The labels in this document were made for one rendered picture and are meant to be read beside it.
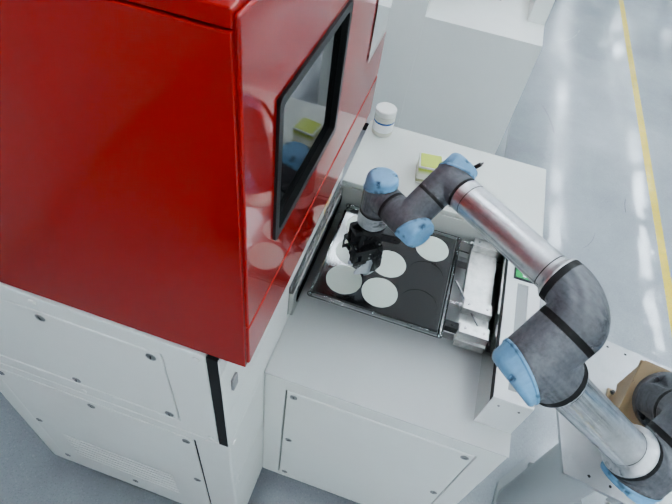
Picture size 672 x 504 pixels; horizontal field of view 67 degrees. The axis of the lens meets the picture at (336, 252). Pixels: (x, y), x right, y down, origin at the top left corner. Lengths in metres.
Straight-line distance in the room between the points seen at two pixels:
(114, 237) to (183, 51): 0.33
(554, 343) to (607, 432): 0.25
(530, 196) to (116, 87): 1.40
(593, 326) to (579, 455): 0.55
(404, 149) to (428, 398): 0.82
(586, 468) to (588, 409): 0.39
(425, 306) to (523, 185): 0.58
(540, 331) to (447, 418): 0.47
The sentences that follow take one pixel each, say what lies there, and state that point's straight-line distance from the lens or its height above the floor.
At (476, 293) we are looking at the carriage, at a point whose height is 0.88.
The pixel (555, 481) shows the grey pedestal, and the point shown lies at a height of 0.46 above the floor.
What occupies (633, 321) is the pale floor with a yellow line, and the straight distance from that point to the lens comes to 3.01.
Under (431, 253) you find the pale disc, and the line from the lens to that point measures 1.53.
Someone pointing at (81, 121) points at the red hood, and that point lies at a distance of 0.62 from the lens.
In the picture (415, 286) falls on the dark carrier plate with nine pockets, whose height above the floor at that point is 0.90.
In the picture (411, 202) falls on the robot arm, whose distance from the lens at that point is 1.12.
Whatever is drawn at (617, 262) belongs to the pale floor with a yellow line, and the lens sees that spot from 3.24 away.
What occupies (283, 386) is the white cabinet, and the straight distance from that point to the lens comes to 1.36.
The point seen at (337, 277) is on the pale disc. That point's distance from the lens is 1.40.
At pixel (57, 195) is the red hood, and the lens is 0.74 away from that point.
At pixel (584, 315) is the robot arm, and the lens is 0.96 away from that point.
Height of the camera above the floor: 2.00
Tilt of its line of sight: 49 degrees down
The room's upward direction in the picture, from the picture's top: 10 degrees clockwise
